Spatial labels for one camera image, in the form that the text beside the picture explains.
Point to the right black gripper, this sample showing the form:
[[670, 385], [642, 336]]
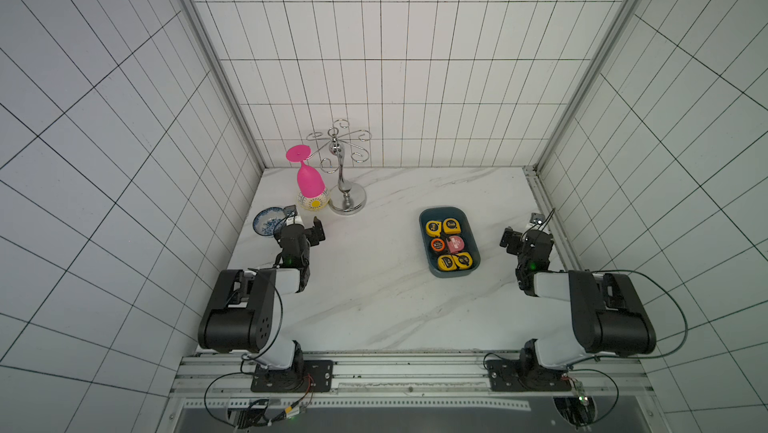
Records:
[[517, 241]]

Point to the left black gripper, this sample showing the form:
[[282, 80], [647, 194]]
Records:
[[315, 233]]

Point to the pink tape measure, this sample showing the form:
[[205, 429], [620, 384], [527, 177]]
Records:
[[455, 244]]

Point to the yellow tape measure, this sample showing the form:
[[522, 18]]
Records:
[[433, 228], [451, 226], [446, 263], [463, 260]]

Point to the orange black tape measure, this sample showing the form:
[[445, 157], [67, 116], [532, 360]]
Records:
[[438, 245]]

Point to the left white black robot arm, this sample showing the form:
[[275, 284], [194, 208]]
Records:
[[246, 308]]

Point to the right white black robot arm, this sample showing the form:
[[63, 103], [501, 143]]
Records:
[[606, 313]]

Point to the teal plastic storage box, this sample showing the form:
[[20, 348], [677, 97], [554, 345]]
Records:
[[441, 213]]

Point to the blue white ceramic dish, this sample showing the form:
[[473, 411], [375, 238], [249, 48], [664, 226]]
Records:
[[269, 221]]

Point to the pink plastic wine glass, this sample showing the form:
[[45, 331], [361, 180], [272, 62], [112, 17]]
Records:
[[310, 181]]

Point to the chrome wine glass rack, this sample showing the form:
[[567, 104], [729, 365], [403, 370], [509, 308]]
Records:
[[341, 143]]

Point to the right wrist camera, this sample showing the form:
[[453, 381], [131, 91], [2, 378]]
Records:
[[536, 220]]

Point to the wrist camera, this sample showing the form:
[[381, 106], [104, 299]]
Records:
[[536, 220], [291, 215]]

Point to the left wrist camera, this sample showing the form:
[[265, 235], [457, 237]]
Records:
[[291, 215]]

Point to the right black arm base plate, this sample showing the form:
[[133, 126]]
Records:
[[528, 376]]

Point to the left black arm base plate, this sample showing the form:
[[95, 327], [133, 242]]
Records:
[[291, 376]]

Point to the aluminium mounting rail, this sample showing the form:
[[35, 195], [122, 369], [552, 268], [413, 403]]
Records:
[[395, 379]]

